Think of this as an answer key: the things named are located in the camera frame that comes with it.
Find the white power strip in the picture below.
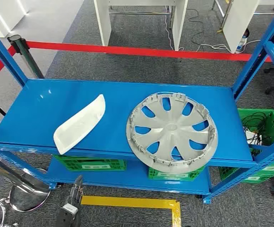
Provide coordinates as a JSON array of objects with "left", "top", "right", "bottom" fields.
[{"left": 235, "top": 28, "right": 250, "bottom": 52}]

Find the chrome belt stanchion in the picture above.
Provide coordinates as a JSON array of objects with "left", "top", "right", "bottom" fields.
[{"left": 0, "top": 150, "right": 51, "bottom": 213}]

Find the open green plastic crate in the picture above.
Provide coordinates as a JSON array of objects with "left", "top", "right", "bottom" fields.
[{"left": 218, "top": 108, "right": 274, "bottom": 177}]

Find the white power adapter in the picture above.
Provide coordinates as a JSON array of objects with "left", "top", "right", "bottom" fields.
[{"left": 245, "top": 131, "right": 263, "bottom": 145}]

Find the grey wheel hubcap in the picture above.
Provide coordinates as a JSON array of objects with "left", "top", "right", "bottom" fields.
[{"left": 125, "top": 91, "right": 219, "bottom": 175}]

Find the white curved plastic part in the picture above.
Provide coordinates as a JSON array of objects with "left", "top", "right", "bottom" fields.
[{"left": 53, "top": 94, "right": 106, "bottom": 156}]

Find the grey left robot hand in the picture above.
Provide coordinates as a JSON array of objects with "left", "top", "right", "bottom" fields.
[{"left": 66, "top": 175, "right": 84, "bottom": 208}]

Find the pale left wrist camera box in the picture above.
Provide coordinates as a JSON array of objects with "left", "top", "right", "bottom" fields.
[{"left": 60, "top": 203, "right": 79, "bottom": 220}]

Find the yellow floor tape square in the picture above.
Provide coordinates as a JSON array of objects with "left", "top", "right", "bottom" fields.
[{"left": 81, "top": 195, "right": 182, "bottom": 227}]

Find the white desk with chrome legs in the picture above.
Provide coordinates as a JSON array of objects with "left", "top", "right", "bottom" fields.
[{"left": 211, "top": 0, "right": 274, "bottom": 54}]

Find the white floor cable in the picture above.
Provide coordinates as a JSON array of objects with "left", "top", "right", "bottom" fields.
[{"left": 195, "top": 39, "right": 261, "bottom": 54}]

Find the black cable bundle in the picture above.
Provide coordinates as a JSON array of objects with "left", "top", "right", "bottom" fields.
[{"left": 241, "top": 112, "right": 269, "bottom": 148}]

